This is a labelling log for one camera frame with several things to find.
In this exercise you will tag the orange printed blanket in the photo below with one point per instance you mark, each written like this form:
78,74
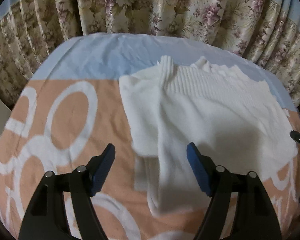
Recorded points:
110,110

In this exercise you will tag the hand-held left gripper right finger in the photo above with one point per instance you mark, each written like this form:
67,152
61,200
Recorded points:
197,170

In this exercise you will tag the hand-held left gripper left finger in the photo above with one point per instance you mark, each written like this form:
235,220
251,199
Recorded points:
102,170

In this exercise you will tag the blue floral curtain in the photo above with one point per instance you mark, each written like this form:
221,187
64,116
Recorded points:
140,5

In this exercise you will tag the white knit sweater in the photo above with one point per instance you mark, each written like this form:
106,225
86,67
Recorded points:
202,110

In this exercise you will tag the light blue bed sheet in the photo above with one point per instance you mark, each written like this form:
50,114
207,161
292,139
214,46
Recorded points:
95,57

